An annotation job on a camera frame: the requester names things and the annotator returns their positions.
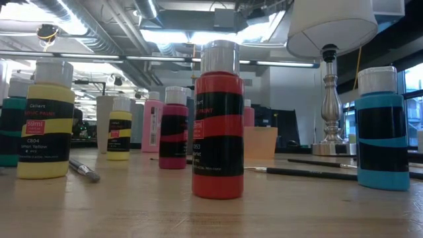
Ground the tall coral paint bottle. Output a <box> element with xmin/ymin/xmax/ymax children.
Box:
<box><xmin>243</xmin><ymin>99</ymin><xmax>256</xmax><ymax>128</ymax></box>

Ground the tall pink paint bottle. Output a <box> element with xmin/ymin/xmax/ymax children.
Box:
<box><xmin>141</xmin><ymin>91</ymin><xmax>165</xmax><ymax>153</ymax></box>

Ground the turquoise paint bottle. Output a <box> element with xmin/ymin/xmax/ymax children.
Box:
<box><xmin>354</xmin><ymin>65</ymin><xmax>411</xmax><ymax>192</ymax></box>

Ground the green paint bottle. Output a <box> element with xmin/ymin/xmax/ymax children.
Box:
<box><xmin>0</xmin><ymin>77</ymin><xmax>34</xmax><ymax>168</ymax></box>

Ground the red paint bottle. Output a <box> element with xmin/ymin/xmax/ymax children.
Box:
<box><xmin>191</xmin><ymin>39</ymin><xmax>245</xmax><ymax>200</ymax></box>

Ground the magenta paint bottle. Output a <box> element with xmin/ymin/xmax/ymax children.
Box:
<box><xmin>158</xmin><ymin>86</ymin><xmax>190</xmax><ymax>171</ymax></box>

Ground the yellow paint bottle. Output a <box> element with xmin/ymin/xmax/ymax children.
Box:
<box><xmin>16</xmin><ymin>58</ymin><xmax>76</xmax><ymax>180</ymax></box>
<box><xmin>106</xmin><ymin>97</ymin><xmax>133</xmax><ymax>162</ymax></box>

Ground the orange translucent bin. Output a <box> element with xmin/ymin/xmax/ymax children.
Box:
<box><xmin>243</xmin><ymin>126</ymin><xmax>279</xmax><ymax>161</ymax></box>

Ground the black background equipment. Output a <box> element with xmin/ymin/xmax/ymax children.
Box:
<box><xmin>252</xmin><ymin>104</ymin><xmax>301</xmax><ymax>149</ymax></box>

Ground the grey-blue background panel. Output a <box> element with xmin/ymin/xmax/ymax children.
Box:
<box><xmin>130</xmin><ymin>102</ymin><xmax>145</xmax><ymax>145</ymax></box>

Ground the grey ceiling box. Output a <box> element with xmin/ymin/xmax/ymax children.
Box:
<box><xmin>213</xmin><ymin>8</ymin><xmax>236</xmax><ymax>29</ymax></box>

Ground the white paper cup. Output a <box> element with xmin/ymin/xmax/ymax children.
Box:
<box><xmin>95</xmin><ymin>95</ymin><xmax>116</xmax><ymax>155</ymax></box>

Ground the silver lamp with white shade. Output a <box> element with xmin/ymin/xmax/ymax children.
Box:
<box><xmin>286</xmin><ymin>0</ymin><xmax>379</xmax><ymax>157</ymax></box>

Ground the person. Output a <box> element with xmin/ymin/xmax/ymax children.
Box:
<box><xmin>71</xmin><ymin>108</ymin><xmax>97</xmax><ymax>139</ymax></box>

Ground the horizontal light bar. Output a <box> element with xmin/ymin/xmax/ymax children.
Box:
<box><xmin>0</xmin><ymin>49</ymin><xmax>321</xmax><ymax>69</ymax></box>

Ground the black round ceiling device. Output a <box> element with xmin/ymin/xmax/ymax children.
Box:
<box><xmin>35</xmin><ymin>22</ymin><xmax>61</xmax><ymax>53</ymax></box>

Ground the silver ribbed air duct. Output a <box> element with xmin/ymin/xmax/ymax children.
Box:
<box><xmin>28</xmin><ymin>0</ymin><xmax>139</xmax><ymax>57</ymax></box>
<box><xmin>134</xmin><ymin>0</ymin><xmax>160</xmax><ymax>20</ymax></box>

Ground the yellow extension cord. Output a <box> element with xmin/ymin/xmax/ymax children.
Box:
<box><xmin>352</xmin><ymin>46</ymin><xmax>364</xmax><ymax>92</ymax></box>

